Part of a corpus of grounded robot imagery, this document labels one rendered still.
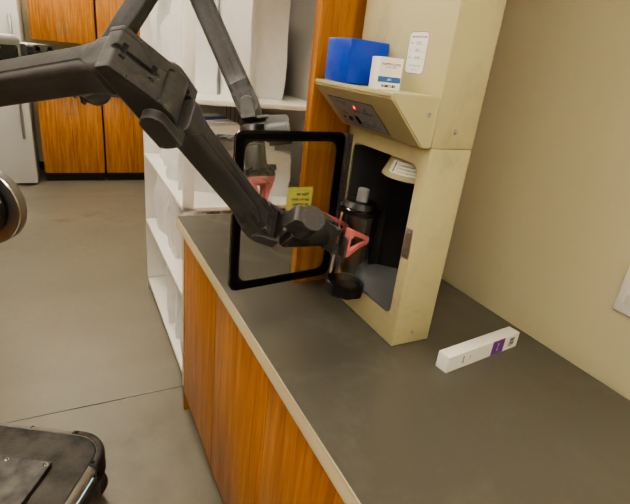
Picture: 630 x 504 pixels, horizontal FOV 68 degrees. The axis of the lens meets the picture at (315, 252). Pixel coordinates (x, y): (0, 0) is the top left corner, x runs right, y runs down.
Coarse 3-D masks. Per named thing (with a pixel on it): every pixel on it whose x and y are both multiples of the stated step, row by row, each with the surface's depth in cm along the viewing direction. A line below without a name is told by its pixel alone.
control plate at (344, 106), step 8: (328, 96) 110; (336, 104) 110; (344, 104) 106; (352, 104) 102; (360, 104) 98; (368, 104) 95; (344, 112) 110; (352, 112) 106; (360, 112) 102; (368, 112) 98; (368, 120) 102; (376, 120) 98; (368, 128) 106; (376, 128) 102; (384, 128) 98
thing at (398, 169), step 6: (390, 162) 110; (396, 162) 108; (402, 162) 106; (408, 162) 106; (384, 168) 112; (390, 168) 109; (396, 168) 107; (402, 168) 106; (408, 168) 105; (414, 168) 105; (384, 174) 110; (390, 174) 108; (396, 174) 107; (402, 174) 106; (408, 174) 105; (414, 174) 105; (402, 180) 106; (408, 180) 105; (414, 180) 105
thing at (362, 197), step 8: (360, 192) 108; (368, 192) 108; (344, 200) 110; (352, 200) 109; (360, 200) 109; (368, 200) 112; (352, 208) 107; (360, 208) 107; (368, 208) 107; (376, 208) 108
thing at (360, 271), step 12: (348, 216) 108; (360, 228) 108; (372, 228) 109; (360, 240) 109; (372, 240) 112; (360, 252) 110; (336, 264) 113; (348, 264) 111; (360, 264) 112; (336, 276) 113; (348, 276) 112; (360, 276) 114
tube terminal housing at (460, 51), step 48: (384, 0) 103; (432, 0) 90; (480, 0) 85; (432, 48) 91; (480, 48) 89; (480, 96) 94; (384, 144) 107; (432, 144) 93; (432, 192) 98; (432, 240) 104; (432, 288) 110; (384, 336) 113
